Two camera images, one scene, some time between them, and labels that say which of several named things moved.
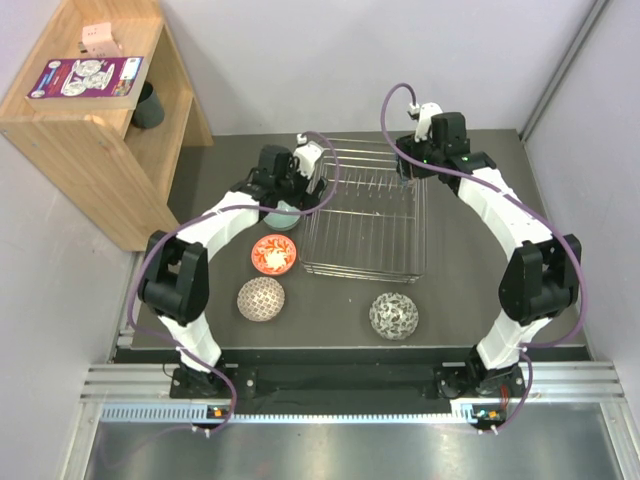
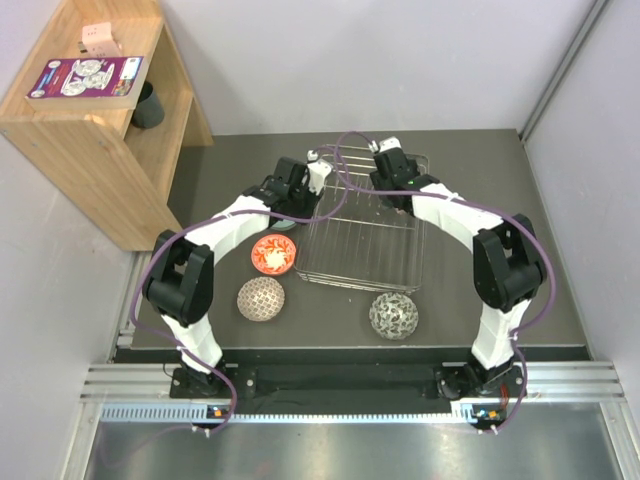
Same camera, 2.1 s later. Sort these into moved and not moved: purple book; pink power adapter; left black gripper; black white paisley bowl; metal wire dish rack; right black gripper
Moved: right black gripper; metal wire dish rack
Not moved: pink power adapter; left black gripper; purple book; black white paisley bowl
